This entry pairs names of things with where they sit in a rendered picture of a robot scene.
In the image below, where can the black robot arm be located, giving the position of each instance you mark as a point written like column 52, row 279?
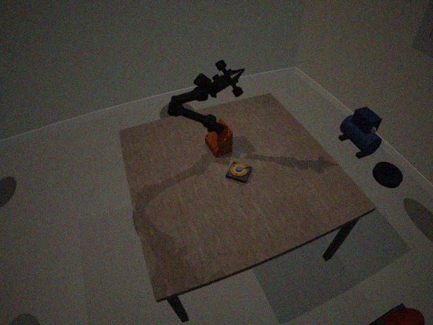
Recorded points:
column 200, row 93

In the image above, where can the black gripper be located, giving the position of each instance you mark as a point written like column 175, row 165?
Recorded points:
column 237, row 91

